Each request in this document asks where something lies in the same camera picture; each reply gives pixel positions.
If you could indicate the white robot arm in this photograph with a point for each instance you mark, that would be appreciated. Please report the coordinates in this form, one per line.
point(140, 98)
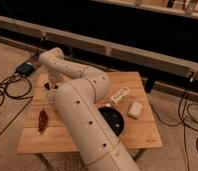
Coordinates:
point(75, 101)

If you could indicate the black bowl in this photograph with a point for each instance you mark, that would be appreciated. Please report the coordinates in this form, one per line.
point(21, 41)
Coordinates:
point(111, 121)

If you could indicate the white sponge block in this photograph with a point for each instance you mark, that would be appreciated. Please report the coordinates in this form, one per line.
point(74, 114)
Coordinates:
point(135, 110)

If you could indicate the white plastic cup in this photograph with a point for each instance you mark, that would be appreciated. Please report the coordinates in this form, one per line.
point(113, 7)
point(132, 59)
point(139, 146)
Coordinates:
point(50, 97)

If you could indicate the dark red dried chili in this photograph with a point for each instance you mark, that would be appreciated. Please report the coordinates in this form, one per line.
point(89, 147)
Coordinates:
point(43, 121)

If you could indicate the wooden table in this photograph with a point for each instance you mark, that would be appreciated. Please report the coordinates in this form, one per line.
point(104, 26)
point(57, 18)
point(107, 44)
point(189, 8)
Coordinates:
point(140, 134)

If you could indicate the black power adapter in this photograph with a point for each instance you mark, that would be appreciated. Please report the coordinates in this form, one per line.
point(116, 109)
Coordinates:
point(25, 69)

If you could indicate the wooden beam rail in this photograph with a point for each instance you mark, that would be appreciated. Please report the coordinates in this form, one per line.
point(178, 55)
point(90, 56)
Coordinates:
point(138, 56)

